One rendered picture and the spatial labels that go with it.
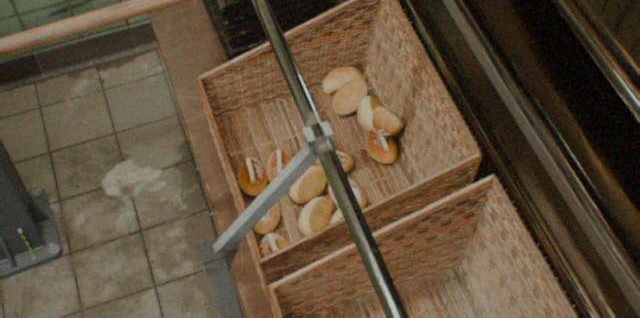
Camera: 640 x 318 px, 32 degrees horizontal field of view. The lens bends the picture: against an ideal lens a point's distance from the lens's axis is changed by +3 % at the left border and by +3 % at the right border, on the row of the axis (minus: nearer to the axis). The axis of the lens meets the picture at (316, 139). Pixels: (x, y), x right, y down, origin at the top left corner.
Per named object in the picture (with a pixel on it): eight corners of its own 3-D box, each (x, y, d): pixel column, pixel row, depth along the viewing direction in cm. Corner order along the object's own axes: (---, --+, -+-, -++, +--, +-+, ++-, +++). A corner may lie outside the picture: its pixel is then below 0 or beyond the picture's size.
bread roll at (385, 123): (390, 111, 236) (375, 131, 237) (411, 127, 239) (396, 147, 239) (373, 99, 245) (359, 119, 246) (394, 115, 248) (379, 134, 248)
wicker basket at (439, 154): (394, 62, 266) (389, -25, 245) (487, 238, 230) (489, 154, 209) (204, 119, 260) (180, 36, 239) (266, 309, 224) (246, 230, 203)
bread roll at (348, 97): (371, 87, 250) (379, 93, 255) (352, 70, 253) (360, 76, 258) (342, 119, 251) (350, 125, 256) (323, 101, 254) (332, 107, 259)
